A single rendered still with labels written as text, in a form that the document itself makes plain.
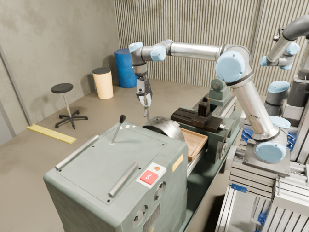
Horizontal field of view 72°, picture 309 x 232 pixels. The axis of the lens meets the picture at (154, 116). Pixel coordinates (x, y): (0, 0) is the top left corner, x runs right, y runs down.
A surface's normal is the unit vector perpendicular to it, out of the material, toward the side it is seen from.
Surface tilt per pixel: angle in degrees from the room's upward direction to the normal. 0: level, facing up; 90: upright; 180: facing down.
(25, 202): 0
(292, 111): 90
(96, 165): 0
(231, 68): 84
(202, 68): 90
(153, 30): 90
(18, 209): 0
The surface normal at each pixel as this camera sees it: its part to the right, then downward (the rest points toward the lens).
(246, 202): -0.04, -0.86
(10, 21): 0.89, 0.21
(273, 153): -0.43, 0.57
